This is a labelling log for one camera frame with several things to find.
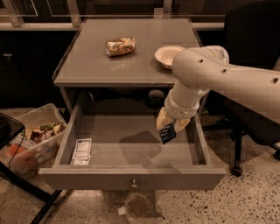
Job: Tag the crushed metallic snack can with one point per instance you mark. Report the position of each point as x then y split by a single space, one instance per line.
120 46

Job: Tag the metal drawer knob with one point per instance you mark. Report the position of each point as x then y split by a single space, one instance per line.
134 184

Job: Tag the white paper bowl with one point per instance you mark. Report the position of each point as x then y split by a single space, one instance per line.
166 54

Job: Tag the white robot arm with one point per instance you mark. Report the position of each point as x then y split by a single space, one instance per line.
200 70

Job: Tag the dark tape roll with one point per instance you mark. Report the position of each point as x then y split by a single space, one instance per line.
154 99

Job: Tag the grey open top drawer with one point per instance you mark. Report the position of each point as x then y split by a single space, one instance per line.
126 147

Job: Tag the white snack packet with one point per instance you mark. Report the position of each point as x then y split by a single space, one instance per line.
82 152

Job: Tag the grey cabinet with counter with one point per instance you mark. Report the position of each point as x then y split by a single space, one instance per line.
87 65

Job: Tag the black office chair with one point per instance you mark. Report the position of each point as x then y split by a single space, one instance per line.
252 39

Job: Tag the snacks in plastic bin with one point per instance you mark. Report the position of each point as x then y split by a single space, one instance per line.
31 137

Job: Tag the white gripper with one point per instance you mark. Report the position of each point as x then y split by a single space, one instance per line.
178 110

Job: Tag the blue rxbar blueberry bar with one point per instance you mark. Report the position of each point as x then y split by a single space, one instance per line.
167 133

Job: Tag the round floor drain cover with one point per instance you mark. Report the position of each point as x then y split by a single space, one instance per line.
141 204

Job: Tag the clear plastic storage bin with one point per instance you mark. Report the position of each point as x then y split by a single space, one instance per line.
40 153

